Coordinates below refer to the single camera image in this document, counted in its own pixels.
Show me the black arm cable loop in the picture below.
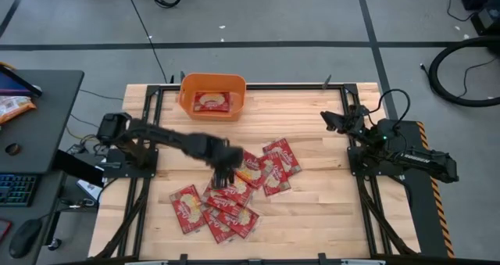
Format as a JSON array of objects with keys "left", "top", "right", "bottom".
[{"left": 368, "top": 88, "right": 412, "bottom": 132}]

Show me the black office desk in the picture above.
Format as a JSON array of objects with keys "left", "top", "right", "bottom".
[{"left": 0, "top": 69, "right": 85, "bottom": 265}]

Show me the dark laptop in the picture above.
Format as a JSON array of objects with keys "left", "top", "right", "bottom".
[{"left": 0, "top": 63, "right": 44, "bottom": 98}]

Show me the orange snack bag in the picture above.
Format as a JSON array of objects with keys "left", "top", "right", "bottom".
[{"left": 0, "top": 95, "right": 38, "bottom": 126}]

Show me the white printed card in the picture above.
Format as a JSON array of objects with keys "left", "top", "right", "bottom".
[{"left": 75, "top": 178, "right": 103, "bottom": 202}]

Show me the black equipment case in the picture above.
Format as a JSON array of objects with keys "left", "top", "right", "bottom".
[{"left": 458, "top": 0, "right": 500, "bottom": 37}]

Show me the black computer mouse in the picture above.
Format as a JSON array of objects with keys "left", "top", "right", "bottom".
[{"left": 8, "top": 217, "right": 44, "bottom": 260}]

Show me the red Orville popcorn bag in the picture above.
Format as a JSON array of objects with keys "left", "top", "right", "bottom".
[
  {"left": 259, "top": 152, "right": 292, "bottom": 198},
  {"left": 200, "top": 205, "right": 238, "bottom": 245},
  {"left": 192, "top": 91, "right": 232, "bottom": 114},
  {"left": 235, "top": 149, "right": 271, "bottom": 191},
  {"left": 212, "top": 207, "right": 261, "bottom": 240},
  {"left": 262, "top": 137, "right": 303, "bottom": 178},
  {"left": 169, "top": 184, "right": 208, "bottom": 235},
  {"left": 200, "top": 190, "right": 245, "bottom": 218},
  {"left": 209, "top": 174, "right": 255, "bottom": 208}
]

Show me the orange plastic basket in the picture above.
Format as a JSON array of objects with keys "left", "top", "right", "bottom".
[{"left": 177, "top": 73, "right": 248, "bottom": 122}]

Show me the thick black hose loop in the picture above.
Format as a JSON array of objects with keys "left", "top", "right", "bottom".
[{"left": 427, "top": 35, "right": 500, "bottom": 109}]

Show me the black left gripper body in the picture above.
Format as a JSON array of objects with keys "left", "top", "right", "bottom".
[{"left": 191, "top": 134, "right": 245, "bottom": 171}]

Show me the small round dark object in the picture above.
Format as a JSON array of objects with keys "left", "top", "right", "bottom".
[{"left": 4, "top": 142, "right": 22, "bottom": 157}]

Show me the black backlit keyboard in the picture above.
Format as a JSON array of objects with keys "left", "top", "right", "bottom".
[{"left": 0, "top": 173, "right": 41, "bottom": 208}]

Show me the thin black floor cable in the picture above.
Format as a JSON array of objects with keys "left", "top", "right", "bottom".
[{"left": 419, "top": 56, "right": 500, "bottom": 99}]

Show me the red-edged phone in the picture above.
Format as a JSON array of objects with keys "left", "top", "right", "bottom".
[{"left": 0, "top": 217, "right": 13, "bottom": 243}]

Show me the long black floor cable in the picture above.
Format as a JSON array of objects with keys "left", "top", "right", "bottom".
[{"left": 123, "top": 0, "right": 170, "bottom": 84}]

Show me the black box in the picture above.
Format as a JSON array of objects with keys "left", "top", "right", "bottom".
[{"left": 52, "top": 149, "right": 105, "bottom": 188}]

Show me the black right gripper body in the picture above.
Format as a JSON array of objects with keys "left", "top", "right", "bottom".
[{"left": 338, "top": 103, "right": 370, "bottom": 137}]

